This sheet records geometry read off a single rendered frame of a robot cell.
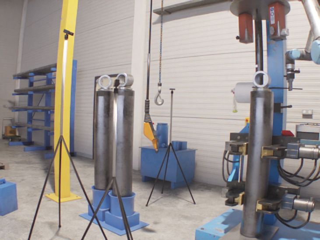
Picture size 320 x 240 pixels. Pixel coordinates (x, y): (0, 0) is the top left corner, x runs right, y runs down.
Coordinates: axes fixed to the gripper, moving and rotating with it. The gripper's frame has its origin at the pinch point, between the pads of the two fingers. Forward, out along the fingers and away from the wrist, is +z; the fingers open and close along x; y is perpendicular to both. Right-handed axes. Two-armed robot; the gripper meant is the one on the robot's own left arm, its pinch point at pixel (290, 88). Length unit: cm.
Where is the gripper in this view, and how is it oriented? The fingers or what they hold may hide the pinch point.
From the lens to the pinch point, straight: 261.0
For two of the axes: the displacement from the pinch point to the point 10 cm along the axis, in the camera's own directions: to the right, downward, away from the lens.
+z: -0.3, 10.0, 0.3
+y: -9.8, -0.4, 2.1
